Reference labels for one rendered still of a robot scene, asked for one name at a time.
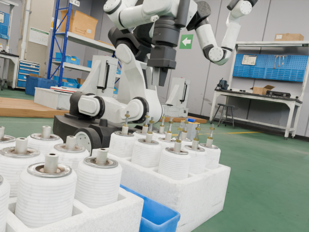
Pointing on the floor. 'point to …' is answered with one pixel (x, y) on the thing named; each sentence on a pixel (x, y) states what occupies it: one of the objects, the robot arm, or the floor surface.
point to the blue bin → (156, 215)
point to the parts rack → (74, 42)
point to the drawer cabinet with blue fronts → (21, 73)
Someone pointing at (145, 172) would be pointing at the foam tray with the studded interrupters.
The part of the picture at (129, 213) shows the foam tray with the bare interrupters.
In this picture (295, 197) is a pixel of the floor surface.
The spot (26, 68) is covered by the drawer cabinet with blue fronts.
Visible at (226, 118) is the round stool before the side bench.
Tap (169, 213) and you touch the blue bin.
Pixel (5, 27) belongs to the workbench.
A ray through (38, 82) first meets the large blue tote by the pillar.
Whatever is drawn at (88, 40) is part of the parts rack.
